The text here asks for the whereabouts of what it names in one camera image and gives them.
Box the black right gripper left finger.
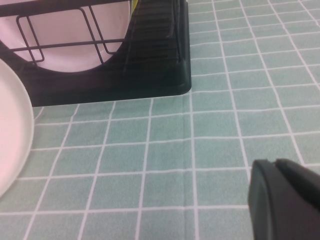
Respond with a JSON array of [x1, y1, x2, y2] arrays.
[[247, 159, 309, 240]]

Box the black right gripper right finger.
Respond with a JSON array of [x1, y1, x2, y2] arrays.
[[274, 158, 320, 240]]

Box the white round plate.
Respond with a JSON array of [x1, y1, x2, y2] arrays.
[[0, 58, 35, 199]]

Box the pink round plate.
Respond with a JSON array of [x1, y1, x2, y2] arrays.
[[0, 0, 133, 74]]

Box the green checked tablecloth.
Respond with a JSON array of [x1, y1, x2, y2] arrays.
[[0, 0, 320, 240]]

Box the black wire dish rack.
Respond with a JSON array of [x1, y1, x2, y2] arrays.
[[0, 0, 186, 66]]

